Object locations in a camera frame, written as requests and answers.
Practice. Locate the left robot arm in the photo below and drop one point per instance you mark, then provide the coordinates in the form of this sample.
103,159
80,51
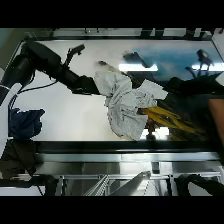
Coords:
40,56

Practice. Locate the yellow garment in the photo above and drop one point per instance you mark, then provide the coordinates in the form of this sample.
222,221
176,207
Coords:
166,116

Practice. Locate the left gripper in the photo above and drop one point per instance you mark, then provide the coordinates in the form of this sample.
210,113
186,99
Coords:
87,86

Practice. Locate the silver frame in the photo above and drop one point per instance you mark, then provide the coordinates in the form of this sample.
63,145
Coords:
110,163

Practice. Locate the dark blue garment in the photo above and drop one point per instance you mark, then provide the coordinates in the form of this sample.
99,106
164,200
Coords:
26,123

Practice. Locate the grey T-shirt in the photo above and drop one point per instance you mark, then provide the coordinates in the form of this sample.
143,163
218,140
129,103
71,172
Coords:
125,103

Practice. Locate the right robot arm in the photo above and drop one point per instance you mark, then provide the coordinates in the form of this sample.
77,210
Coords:
200,184

